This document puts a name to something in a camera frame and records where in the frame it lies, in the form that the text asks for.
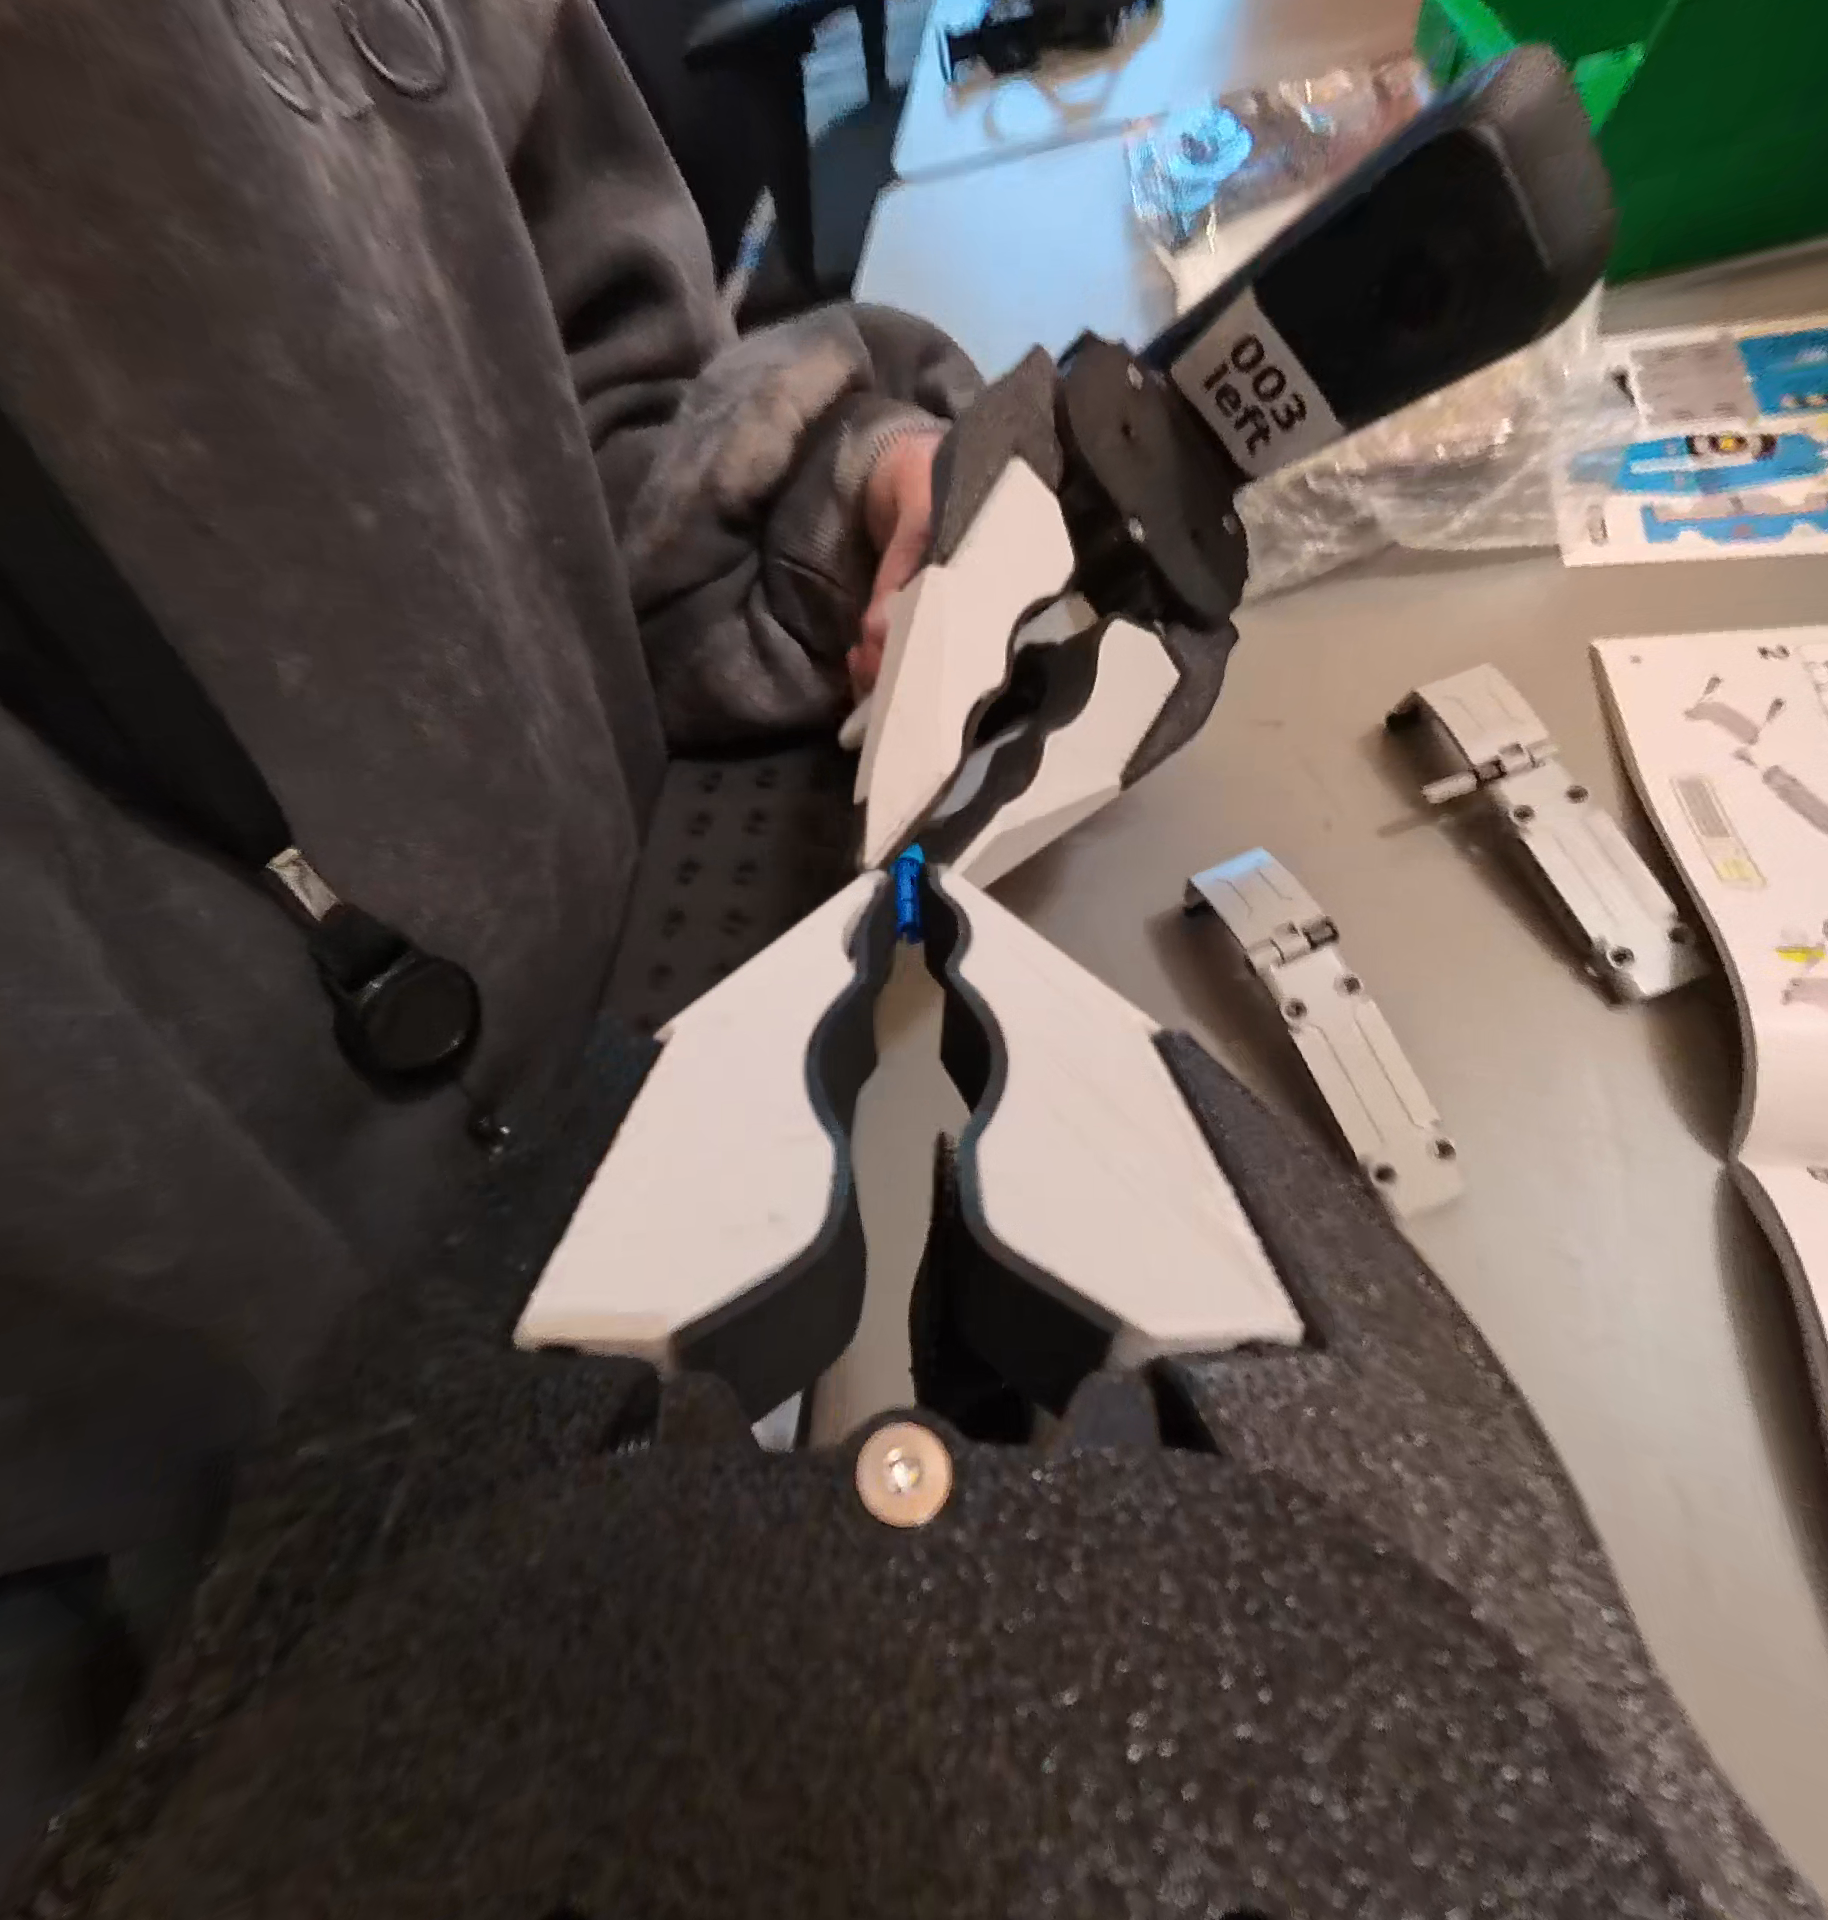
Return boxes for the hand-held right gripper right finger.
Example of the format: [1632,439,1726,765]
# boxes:
[910,869,1306,1428]

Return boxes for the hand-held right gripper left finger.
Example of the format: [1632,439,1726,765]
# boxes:
[513,873,893,1425]

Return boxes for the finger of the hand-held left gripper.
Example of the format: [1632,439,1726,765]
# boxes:
[936,615,1183,890]
[851,455,1080,873]

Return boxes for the grey toy panel assembly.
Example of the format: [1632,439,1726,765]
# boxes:
[1183,847,1466,1219]
[1383,664,1709,1006]

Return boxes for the person's left forearm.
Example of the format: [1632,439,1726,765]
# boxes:
[615,300,991,753]

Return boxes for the grey desk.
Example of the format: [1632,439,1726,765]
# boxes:
[885,241,1828,1920]

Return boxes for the person's left hand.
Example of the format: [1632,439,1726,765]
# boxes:
[849,426,950,707]

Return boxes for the clear plastic bag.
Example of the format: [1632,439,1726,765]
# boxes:
[1237,300,1628,602]
[1120,60,1433,257]

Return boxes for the black perforated chair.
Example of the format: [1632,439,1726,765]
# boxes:
[603,751,874,1038]

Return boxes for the black electronic device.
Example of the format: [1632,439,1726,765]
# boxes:
[936,0,1163,83]

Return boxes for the blue sticker sheet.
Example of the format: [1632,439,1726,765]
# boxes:
[1552,313,1828,571]

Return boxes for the white instruction booklet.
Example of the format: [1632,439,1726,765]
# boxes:
[1587,630,1828,1562]

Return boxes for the green storage bin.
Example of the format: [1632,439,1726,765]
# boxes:
[1417,0,1828,288]

